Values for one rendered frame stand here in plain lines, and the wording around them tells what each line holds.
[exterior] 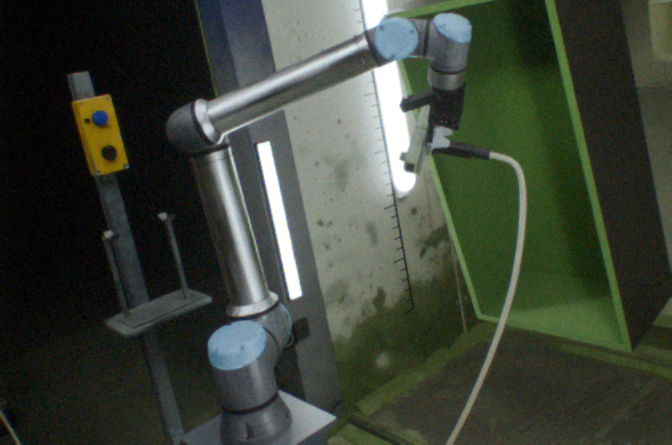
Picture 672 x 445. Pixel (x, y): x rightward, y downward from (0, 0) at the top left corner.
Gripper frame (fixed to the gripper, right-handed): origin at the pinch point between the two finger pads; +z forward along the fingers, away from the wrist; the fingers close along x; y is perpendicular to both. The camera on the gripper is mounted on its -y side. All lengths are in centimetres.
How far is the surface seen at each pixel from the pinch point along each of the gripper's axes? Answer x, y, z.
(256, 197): 31, -66, 58
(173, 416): -27, -82, 123
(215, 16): 58, -87, -1
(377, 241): 59, -23, 96
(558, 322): 20, 51, 81
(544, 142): 60, 35, 32
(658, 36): 129, 76, 18
